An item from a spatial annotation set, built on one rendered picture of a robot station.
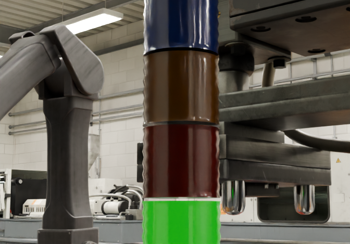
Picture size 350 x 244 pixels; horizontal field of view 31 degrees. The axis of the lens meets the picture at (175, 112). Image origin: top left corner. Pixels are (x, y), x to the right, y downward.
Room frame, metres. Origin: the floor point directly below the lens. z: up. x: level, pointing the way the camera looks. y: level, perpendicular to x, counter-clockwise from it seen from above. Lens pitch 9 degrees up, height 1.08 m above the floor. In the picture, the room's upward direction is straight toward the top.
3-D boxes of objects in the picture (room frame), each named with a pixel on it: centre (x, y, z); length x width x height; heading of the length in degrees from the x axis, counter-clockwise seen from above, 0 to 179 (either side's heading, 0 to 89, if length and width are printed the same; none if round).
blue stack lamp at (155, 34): (0.31, 0.00, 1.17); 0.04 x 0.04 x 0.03
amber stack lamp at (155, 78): (0.31, 0.00, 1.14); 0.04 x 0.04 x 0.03
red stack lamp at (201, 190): (0.31, 0.00, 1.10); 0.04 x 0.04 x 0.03
